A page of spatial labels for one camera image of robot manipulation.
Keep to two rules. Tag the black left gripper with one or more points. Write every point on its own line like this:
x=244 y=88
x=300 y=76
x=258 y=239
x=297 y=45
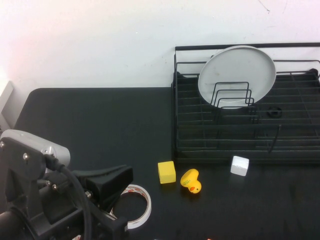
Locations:
x=62 y=212

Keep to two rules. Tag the light grey round plate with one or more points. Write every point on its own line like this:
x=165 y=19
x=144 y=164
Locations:
x=237 y=67

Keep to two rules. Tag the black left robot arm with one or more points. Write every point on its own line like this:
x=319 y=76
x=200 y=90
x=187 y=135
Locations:
x=10 y=225

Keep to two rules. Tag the yellow foam cube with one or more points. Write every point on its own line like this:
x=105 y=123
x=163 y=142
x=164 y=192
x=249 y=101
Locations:
x=167 y=173

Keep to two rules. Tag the yellow rubber duck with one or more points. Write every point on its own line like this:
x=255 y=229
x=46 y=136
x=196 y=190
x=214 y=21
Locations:
x=188 y=180

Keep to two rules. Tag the black plastic drip tray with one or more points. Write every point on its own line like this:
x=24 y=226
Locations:
x=205 y=158

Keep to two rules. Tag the grey white side cabinet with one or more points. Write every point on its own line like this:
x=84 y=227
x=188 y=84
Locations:
x=6 y=100

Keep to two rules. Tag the white foam cube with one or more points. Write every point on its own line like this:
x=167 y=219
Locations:
x=239 y=166

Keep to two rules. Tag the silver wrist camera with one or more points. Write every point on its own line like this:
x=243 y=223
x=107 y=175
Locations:
x=57 y=155

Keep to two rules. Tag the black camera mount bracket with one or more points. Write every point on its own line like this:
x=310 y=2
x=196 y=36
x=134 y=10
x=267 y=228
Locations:
x=17 y=170

